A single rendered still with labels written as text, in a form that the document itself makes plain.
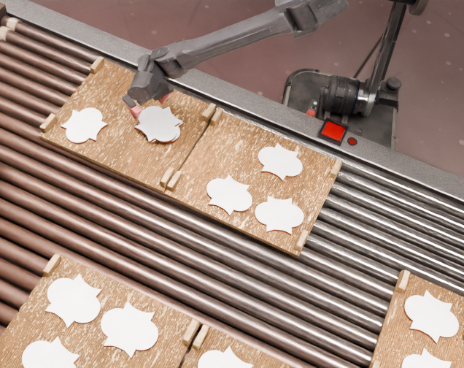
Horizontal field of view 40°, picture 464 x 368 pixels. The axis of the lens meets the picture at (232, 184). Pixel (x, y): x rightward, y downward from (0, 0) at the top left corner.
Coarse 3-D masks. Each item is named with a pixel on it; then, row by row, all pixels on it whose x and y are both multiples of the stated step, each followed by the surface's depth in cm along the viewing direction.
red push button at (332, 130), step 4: (328, 124) 196; (332, 124) 196; (336, 124) 197; (324, 128) 195; (328, 128) 195; (332, 128) 196; (336, 128) 196; (340, 128) 196; (344, 128) 196; (324, 132) 194; (328, 132) 194; (332, 132) 195; (336, 132) 195; (340, 132) 195; (328, 136) 194; (332, 136) 194; (336, 136) 194; (340, 136) 194
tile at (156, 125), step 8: (144, 112) 187; (152, 112) 187; (160, 112) 188; (144, 120) 185; (152, 120) 186; (160, 120) 186; (168, 120) 186; (176, 120) 187; (136, 128) 184; (144, 128) 184; (152, 128) 184; (160, 128) 185; (168, 128) 185; (152, 136) 183; (160, 136) 183; (168, 136) 183
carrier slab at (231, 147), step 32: (224, 128) 191; (256, 128) 192; (192, 160) 183; (224, 160) 184; (256, 160) 185; (320, 160) 187; (192, 192) 177; (256, 192) 179; (288, 192) 180; (320, 192) 181; (256, 224) 173
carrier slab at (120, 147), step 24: (96, 72) 198; (120, 72) 199; (72, 96) 192; (96, 96) 192; (120, 96) 193; (120, 120) 188; (192, 120) 191; (72, 144) 182; (96, 144) 183; (120, 144) 184; (144, 144) 184; (168, 144) 185; (192, 144) 186; (120, 168) 179; (144, 168) 180; (168, 168) 181
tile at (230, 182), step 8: (208, 184) 178; (216, 184) 178; (224, 184) 178; (232, 184) 178; (240, 184) 179; (208, 192) 176; (216, 192) 177; (224, 192) 177; (232, 192) 177; (240, 192) 177; (216, 200) 175; (224, 200) 175; (232, 200) 176; (240, 200) 176; (248, 200) 176; (224, 208) 174; (232, 208) 174; (240, 208) 174; (248, 208) 175
